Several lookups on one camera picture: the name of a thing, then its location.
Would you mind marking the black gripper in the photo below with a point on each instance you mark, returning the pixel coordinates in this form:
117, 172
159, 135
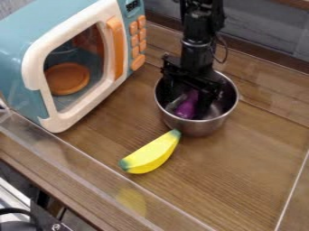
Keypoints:
206, 82

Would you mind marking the orange microwave turntable plate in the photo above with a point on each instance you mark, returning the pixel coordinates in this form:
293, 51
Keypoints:
67, 78

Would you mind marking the black clamp bracket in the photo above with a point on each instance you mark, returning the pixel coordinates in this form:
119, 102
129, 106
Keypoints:
44, 221

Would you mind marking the purple toy eggplant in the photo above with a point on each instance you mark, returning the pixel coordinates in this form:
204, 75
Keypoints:
186, 108

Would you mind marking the yellow toy banana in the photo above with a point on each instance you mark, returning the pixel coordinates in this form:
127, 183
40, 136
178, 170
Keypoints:
147, 158

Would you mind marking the blue toy microwave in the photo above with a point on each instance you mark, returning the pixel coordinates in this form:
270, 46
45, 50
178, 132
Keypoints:
96, 33

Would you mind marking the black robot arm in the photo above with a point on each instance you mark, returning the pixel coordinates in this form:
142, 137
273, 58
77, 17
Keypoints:
202, 17

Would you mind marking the silver metal pot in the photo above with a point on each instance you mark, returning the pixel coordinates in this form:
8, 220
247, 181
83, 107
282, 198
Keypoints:
215, 116

